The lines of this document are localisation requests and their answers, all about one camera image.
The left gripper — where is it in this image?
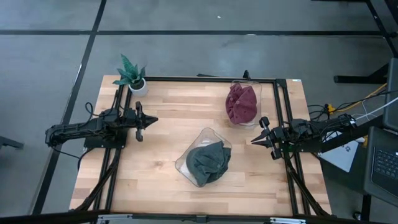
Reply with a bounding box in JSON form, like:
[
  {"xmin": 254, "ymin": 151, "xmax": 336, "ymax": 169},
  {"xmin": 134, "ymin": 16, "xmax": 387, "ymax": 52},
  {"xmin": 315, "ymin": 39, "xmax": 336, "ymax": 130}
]
[{"xmin": 123, "ymin": 101, "xmax": 159, "ymax": 142}]

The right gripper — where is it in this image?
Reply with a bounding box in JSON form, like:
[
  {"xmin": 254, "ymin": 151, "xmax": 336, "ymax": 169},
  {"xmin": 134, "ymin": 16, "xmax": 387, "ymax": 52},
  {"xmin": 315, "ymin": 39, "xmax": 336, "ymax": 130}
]
[{"xmin": 251, "ymin": 116, "xmax": 292, "ymax": 161}]

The clear plastic bin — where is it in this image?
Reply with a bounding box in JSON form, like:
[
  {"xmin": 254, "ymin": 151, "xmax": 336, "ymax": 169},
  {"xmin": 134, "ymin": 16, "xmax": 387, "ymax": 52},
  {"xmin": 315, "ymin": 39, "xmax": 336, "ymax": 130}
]
[
  {"xmin": 229, "ymin": 80, "xmax": 263, "ymax": 129},
  {"xmin": 174, "ymin": 126, "xmax": 233, "ymax": 188}
]

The white plant pot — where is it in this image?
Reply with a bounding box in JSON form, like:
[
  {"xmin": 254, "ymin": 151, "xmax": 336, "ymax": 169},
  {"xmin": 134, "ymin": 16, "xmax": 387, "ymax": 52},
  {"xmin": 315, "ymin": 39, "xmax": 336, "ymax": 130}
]
[{"xmin": 128, "ymin": 77, "xmax": 149, "ymax": 97}]

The green snake plant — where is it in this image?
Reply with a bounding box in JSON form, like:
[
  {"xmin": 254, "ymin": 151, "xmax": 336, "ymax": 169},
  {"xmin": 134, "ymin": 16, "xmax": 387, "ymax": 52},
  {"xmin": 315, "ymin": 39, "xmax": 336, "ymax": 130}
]
[{"xmin": 112, "ymin": 54, "xmax": 147, "ymax": 90}]

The white box with logo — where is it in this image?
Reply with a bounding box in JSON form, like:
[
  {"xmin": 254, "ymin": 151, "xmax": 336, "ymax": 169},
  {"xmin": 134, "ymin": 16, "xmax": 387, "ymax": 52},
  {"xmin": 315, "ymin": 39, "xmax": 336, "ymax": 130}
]
[{"xmin": 319, "ymin": 136, "xmax": 361, "ymax": 174}]

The black desk leg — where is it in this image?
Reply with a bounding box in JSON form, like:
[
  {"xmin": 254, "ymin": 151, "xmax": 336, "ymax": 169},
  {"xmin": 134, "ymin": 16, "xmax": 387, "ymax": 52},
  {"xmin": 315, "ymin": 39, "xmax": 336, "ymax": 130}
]
[{"xmin": 333, "ymin": 63, "xmax": 390, "ymax": 85}]

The dark grey laptop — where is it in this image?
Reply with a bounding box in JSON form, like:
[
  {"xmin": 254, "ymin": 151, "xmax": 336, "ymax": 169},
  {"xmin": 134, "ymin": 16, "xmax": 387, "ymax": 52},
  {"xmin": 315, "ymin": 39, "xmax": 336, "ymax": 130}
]
[{"xmin": 362, "ymin": 126, "xmax": 398, "ymax": 200}]

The dark monitor panel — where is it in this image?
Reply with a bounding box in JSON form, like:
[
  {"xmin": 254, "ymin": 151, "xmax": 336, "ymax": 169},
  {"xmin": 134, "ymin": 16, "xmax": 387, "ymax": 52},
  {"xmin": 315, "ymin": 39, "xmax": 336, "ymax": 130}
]
[{"xmin": 382, "ymin": 57, "xmax": 398, "ymax": 133}]

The black chair base leg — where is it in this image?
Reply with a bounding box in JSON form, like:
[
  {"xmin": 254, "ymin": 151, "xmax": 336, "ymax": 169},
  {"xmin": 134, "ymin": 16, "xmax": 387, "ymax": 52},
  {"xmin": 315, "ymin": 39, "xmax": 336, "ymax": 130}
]
[{"xmin": 0, "ymin": 135, "xmax": 25, "ymax": 151}]

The black cable bundle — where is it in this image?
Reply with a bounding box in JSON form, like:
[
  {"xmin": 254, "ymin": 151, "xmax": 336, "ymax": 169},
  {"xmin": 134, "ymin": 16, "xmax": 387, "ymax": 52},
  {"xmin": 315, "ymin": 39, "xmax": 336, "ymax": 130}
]
[{"xmin": 307, "ymin": 102, "xmax": 331, "ymax": 123}]

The black aluminium table frame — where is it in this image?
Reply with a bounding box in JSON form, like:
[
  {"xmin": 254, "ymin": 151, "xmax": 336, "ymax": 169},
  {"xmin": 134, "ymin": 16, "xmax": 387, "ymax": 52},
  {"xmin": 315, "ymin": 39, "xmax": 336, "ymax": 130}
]
[{"xmin": 70, "ymin": 75, "xmax": 332, "ymax": 218}]

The yellow floor cable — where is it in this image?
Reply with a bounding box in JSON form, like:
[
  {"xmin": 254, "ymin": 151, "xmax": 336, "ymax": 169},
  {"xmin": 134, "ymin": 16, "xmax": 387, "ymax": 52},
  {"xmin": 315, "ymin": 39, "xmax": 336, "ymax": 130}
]
[{"xmin": 326, "ymin": 82, "xmax": 388, "ymax": 114}]

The silver metal bracket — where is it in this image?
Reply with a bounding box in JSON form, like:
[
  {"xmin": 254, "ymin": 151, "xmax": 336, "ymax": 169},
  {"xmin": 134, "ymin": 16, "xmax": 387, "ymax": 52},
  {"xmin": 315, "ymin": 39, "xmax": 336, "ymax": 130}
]
[
  {"xmin": 96, "ymin": 213, "xmax": 134, "ymax": 224},
  {"xmin": 269, "ymin": 217, "xmax": 307, "ymax": 224}
]

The white floor cable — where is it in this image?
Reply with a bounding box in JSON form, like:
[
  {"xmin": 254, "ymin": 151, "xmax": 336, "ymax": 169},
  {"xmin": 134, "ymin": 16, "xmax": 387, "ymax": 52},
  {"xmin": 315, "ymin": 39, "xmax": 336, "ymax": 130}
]
[{"xmin": 354, "ymin": 96, "xmax": 398, "ymax": 121}]

